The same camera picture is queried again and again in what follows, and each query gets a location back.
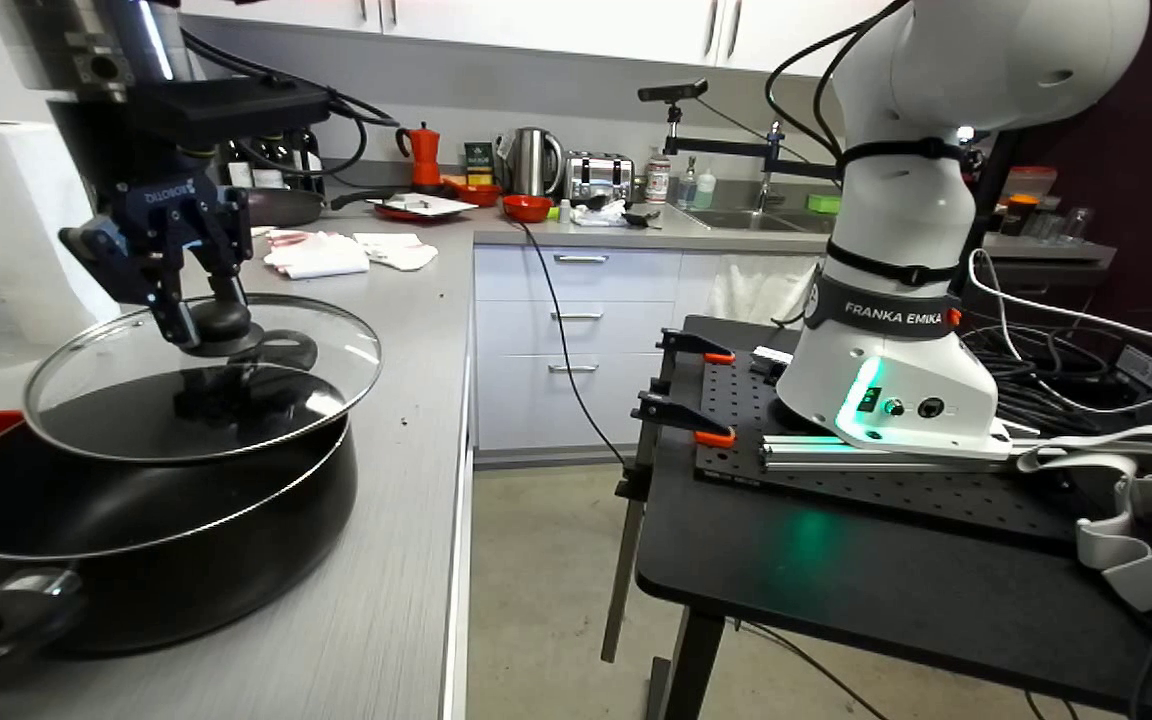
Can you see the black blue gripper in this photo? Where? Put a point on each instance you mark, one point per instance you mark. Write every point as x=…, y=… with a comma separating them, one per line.
x=148, y=231

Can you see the glass lid with black knob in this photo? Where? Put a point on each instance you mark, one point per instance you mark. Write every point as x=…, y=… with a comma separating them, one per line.
x=98, y=384

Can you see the black cooking pot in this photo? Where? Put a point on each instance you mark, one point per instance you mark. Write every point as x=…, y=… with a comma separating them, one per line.
x=202, y=561

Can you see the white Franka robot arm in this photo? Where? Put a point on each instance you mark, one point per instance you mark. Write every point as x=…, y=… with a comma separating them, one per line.
x=898, y=361

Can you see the red moka pot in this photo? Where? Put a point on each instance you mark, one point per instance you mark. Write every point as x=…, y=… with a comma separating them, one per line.
x=426, y=159

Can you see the flat white red-striped towel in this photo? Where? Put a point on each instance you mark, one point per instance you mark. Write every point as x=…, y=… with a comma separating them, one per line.
x=317, y=254

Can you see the black frying pan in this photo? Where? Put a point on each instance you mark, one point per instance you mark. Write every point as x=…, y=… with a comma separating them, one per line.
x=283, y=207

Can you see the white plastic container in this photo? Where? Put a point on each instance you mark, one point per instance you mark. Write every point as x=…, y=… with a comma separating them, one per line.
x=17, y=225

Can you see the crumpled white red-striped towel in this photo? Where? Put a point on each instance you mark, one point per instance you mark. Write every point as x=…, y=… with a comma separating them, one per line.
x=399, y=250

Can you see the red-rimmed white plate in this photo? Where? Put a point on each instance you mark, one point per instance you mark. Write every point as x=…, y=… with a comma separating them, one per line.
x=422, y=207

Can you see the green canister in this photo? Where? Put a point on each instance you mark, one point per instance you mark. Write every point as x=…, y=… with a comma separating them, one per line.
x=476, y=162

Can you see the red bowl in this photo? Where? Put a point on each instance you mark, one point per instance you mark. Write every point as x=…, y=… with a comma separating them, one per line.
x=524, y=210

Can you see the steel kettle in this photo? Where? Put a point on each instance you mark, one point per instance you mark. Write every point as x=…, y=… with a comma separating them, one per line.
x=532, y=162

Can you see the steel toaster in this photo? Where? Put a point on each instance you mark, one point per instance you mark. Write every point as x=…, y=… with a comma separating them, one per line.
x=602, y=176

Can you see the small clear bottle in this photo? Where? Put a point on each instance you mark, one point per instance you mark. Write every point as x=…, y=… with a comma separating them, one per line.
x=660, y=176

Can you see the white drawer cabinet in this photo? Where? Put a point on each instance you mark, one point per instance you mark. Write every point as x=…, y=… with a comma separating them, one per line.
x=683, y=361

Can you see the small white gray block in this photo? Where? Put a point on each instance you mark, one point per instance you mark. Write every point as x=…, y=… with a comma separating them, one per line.
x=770, y=359

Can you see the steel sink faucet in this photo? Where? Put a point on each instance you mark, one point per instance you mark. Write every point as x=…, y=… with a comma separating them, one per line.
x=774, y=164

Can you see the green sponge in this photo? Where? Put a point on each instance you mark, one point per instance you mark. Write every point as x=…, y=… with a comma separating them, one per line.
x=823, y=207

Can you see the black breadboard table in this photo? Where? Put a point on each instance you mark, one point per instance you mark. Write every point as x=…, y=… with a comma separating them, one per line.
x=870, y=561

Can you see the gray plastic device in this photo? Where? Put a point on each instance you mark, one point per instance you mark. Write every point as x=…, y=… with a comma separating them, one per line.
x=1148, y=561

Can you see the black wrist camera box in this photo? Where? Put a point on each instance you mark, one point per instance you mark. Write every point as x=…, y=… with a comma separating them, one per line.
x=239, y=115

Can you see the white wall cabinets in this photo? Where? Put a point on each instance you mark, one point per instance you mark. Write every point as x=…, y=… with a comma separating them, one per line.
x=579, y=24

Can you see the aluminium rail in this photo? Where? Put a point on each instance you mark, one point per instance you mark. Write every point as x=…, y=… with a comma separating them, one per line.
x=870, y=454

